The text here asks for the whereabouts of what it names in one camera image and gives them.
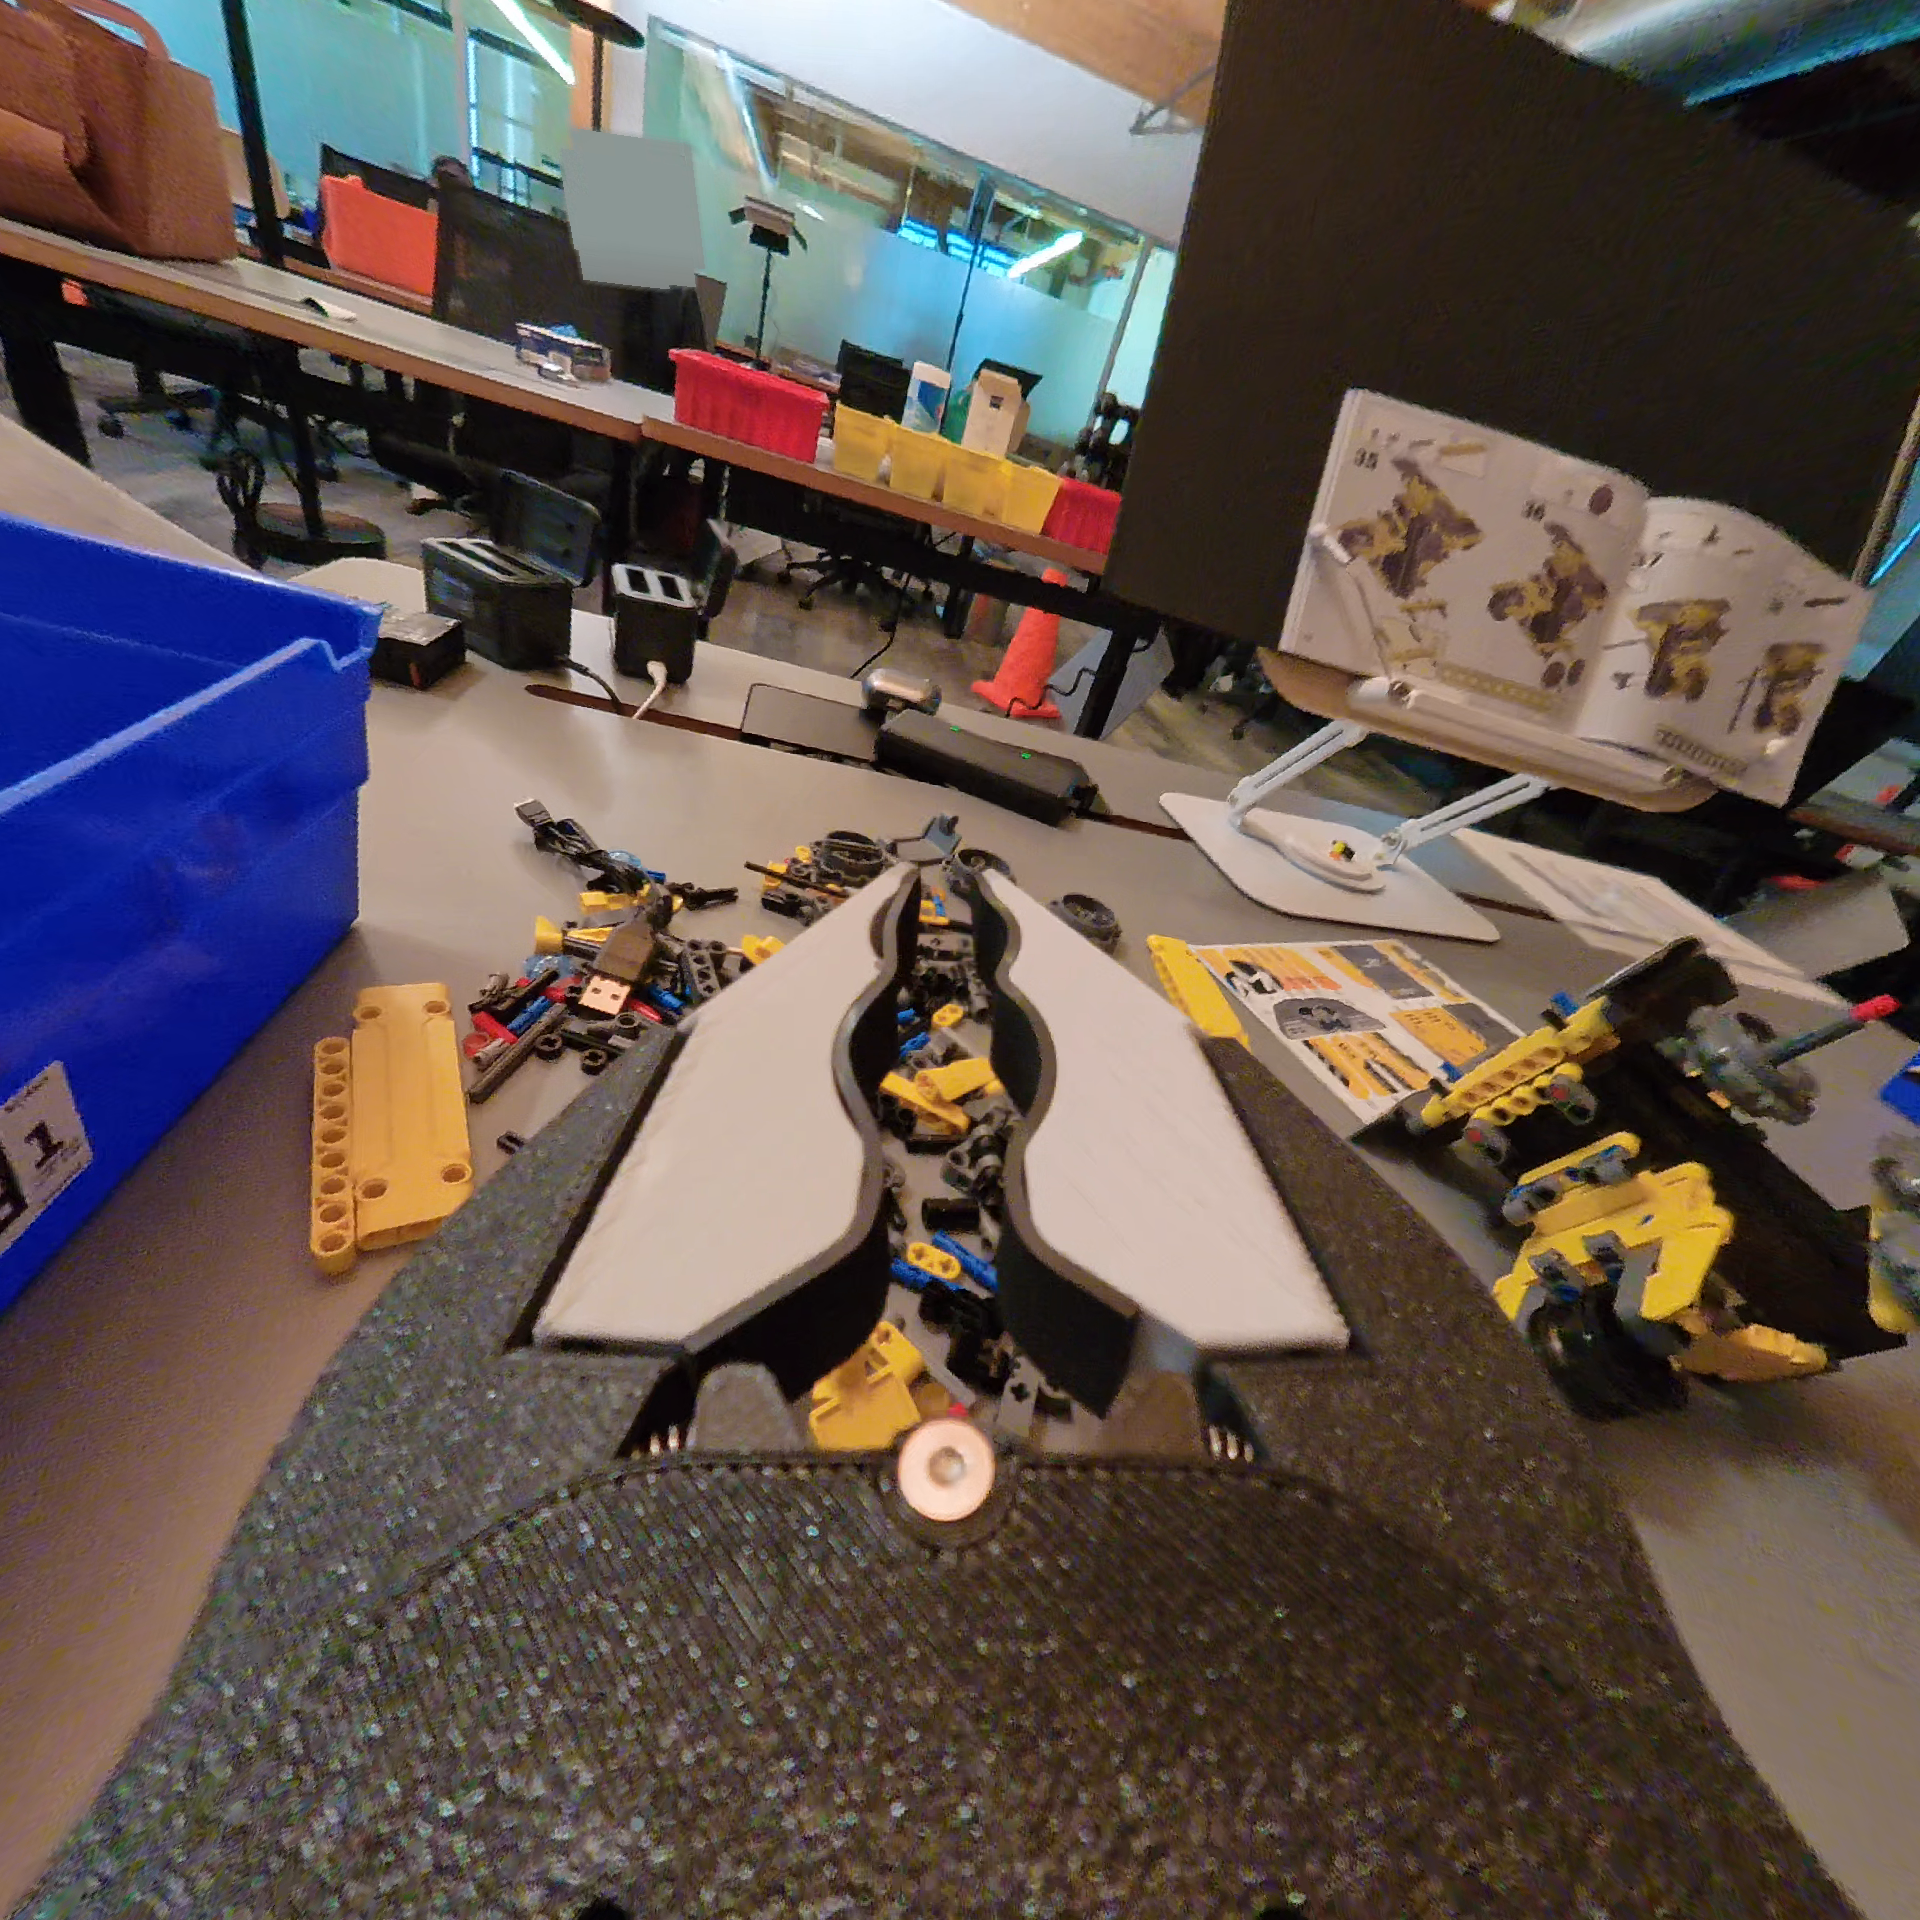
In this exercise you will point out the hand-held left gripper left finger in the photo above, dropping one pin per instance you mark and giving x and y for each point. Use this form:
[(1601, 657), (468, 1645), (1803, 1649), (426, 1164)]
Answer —
[(707, 1187)]

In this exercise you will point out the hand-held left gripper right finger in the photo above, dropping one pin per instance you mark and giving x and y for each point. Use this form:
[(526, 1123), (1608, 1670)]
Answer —
[(1170, 1187)]

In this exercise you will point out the pile of toy building pieces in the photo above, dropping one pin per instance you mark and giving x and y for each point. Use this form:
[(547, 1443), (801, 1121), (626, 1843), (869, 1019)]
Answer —
[(938, 1088)]

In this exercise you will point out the yellow toy vehicle model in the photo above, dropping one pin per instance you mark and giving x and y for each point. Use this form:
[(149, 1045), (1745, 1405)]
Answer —
[(1635, 1230)]

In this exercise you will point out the yellow toy panel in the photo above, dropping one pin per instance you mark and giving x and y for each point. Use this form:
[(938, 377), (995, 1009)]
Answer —
[(407, 1110), (1192, 983)]

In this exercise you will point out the yellow grey sticker sheet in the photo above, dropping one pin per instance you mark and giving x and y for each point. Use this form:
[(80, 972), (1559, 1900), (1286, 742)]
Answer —
[(1351, 1019)]

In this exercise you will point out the small black toy wheel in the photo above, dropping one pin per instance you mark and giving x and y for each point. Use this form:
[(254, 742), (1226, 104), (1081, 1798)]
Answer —
[(1081, 920)]

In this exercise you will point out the white book stand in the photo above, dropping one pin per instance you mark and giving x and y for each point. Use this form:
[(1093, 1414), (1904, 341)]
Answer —
[(1275, 855)]

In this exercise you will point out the black power hub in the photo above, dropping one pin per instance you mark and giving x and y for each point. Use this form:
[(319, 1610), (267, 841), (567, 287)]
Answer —
[(975, 760)]

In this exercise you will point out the dark grey rectangular pad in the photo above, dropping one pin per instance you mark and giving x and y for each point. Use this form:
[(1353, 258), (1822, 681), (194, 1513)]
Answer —
[(796, 719)]

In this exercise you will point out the small silver device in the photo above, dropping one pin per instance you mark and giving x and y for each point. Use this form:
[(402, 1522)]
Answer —
[(900, 691)]

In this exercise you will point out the white printed paper sheet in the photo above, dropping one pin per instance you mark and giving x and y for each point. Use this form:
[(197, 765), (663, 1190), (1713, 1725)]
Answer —
[(1622, 900)]

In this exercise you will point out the orange traffic cone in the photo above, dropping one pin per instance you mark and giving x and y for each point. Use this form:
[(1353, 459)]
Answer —
[(1028, 662)]

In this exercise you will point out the black slotted charger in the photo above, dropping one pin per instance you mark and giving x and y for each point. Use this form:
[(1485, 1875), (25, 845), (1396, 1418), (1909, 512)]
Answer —
[(655, 632)]

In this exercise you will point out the small black box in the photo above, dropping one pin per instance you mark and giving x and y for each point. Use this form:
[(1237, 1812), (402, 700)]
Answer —
[(415, 655)]

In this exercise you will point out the black charger case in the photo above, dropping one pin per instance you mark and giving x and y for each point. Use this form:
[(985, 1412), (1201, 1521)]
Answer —
[(481, 600)]

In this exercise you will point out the blue plastic bin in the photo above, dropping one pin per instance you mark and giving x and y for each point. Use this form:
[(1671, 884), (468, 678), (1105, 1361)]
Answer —
[(181, 841)]

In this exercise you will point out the red plastic bin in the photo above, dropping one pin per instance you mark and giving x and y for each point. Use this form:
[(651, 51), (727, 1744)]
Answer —
[(742, 406), (1081, 517)]

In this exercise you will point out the yellow plastic bin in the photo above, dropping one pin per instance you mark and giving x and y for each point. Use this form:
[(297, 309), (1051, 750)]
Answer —
[(921, 460), (868, 443), (1030, 500), (977, 484)]

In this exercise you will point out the long wooden table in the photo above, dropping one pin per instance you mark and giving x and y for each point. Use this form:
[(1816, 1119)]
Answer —
[(407, 341), (900, 508)]

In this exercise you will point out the open instruction booklet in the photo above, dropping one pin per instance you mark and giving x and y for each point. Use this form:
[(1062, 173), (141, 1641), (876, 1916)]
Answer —
[(1500, 525)]

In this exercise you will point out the white cardboard box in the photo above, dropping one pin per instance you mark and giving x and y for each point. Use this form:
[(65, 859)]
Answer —
[(995, 414)]

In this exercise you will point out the white wipes container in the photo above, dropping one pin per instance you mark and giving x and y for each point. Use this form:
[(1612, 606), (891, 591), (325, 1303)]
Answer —
[(929, 396)]

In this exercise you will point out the small blue white box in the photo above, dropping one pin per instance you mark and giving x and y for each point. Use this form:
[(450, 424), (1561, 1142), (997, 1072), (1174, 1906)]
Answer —
[(564, 353)]

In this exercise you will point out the black monitor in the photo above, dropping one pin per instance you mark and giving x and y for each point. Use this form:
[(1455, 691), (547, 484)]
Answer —
[(503, 256)]

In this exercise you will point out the tripod light stand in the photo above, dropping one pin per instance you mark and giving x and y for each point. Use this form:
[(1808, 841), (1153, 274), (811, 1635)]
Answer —
[(770, 224)]

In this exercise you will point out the black divider panel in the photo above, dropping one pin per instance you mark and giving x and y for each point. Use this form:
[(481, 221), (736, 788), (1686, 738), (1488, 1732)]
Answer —
[(1425, 227)]

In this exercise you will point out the orange plastic bin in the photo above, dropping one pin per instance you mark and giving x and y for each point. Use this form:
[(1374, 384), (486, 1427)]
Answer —
[(376, 241)]

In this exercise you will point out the black pole stand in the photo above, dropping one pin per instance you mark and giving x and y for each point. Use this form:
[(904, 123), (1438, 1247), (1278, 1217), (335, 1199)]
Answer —
[(254, 150)]

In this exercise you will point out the brown felt bag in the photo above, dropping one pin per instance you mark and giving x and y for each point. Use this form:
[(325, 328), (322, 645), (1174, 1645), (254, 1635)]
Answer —
[(134, 150)]

